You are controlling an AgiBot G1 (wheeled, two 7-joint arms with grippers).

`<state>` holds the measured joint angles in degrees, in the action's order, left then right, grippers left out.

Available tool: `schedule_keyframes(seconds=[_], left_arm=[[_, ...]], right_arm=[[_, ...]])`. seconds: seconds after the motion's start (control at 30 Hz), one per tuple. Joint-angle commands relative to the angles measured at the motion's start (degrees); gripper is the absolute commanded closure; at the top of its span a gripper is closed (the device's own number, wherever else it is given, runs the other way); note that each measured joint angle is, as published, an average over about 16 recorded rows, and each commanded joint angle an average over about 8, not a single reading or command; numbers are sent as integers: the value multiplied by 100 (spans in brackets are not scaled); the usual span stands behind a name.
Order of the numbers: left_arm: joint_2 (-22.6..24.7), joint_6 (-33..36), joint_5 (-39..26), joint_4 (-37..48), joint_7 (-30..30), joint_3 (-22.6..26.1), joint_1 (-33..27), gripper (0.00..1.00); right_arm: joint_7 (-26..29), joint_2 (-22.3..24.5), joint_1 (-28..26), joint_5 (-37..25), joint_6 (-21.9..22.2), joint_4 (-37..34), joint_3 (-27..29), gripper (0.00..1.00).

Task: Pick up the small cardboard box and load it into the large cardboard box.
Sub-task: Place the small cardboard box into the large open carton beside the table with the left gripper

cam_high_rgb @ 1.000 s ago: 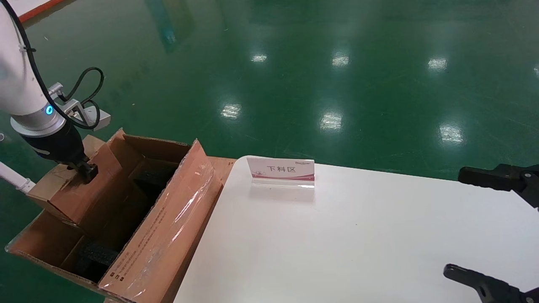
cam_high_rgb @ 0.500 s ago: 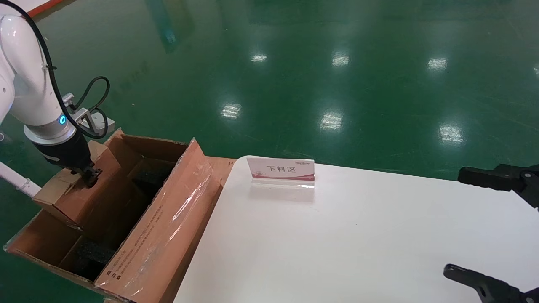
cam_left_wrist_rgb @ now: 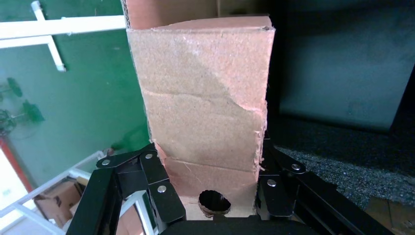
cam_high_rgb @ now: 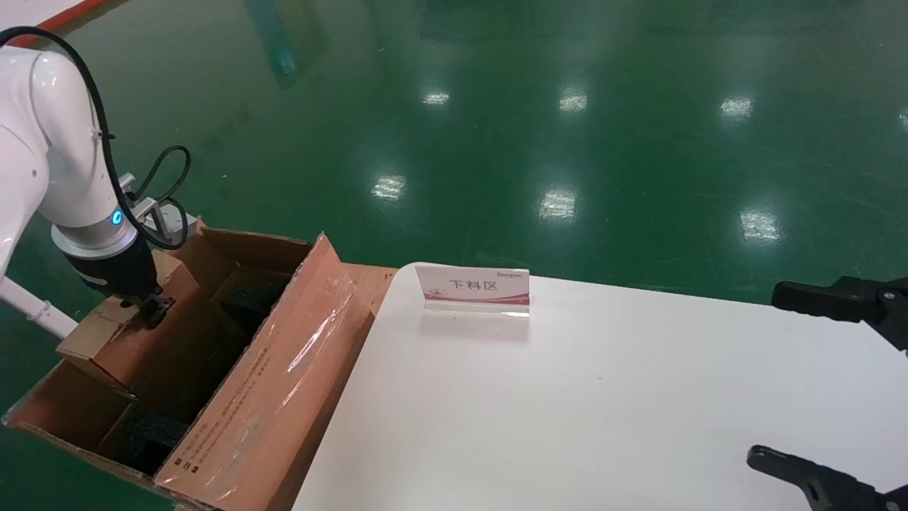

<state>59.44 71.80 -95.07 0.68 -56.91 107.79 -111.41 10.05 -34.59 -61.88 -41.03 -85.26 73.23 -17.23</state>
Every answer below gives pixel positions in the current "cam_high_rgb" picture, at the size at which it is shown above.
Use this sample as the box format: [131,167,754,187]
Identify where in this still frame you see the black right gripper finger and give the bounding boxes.
[746,447,908,511]
[771,278,908,352]

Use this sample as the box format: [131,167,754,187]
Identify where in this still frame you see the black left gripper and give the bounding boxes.
[67,238,176,329]

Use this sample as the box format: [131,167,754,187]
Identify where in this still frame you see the small cardboard box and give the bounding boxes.
[57,250,249,419]

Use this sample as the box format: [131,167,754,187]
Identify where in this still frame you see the large cardboard box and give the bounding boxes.
[2,227,394,511]

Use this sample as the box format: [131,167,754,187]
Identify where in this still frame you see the black foam insert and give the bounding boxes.
[96,405,189,475]
[213,268,292,334]

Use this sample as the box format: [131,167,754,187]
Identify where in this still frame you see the white pipe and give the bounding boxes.
[0,277,79,340]

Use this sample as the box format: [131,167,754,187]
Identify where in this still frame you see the clear acrylic sign holder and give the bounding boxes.
[415,264,531,317]

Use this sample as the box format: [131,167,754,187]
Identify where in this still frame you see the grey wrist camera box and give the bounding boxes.
[145,201,191,238]

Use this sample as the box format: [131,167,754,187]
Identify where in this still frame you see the grey metal camera bracket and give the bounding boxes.
[117,172,160,231]

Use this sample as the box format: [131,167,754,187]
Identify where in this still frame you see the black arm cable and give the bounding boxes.
[0,26,192,251]

